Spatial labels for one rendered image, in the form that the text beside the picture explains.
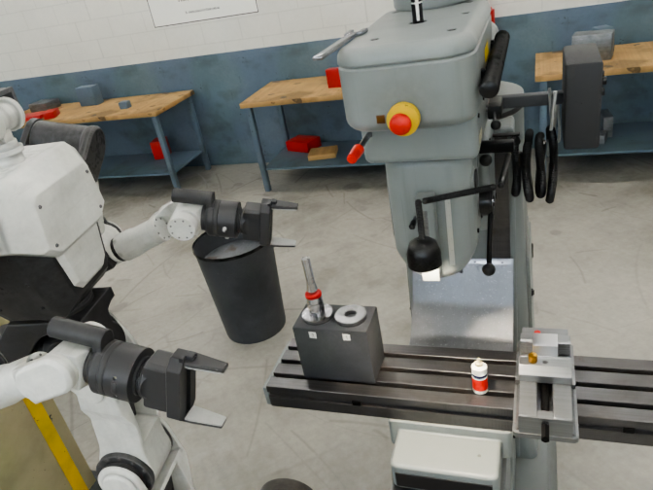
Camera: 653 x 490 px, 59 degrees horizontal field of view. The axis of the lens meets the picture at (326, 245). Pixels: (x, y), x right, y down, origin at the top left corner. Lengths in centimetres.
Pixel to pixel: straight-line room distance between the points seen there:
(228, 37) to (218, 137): 110
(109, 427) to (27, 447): 132
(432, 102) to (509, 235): 84
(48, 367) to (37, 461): 186
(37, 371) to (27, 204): 30
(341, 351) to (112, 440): 63
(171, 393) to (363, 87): 63
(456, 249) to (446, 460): 58
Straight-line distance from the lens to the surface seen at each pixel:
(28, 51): 774
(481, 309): 191
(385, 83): 110
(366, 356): 164
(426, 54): 107
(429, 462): 164
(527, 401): 153
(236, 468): 291
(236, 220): 137
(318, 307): 164
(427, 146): 122
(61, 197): 119
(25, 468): 280
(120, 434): 148
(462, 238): 135
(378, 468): 274
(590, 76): 151
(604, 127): 531
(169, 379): 92
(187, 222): 136
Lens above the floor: 208
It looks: 28 degrees down
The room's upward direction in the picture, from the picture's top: 11 degrees counter-clockwise
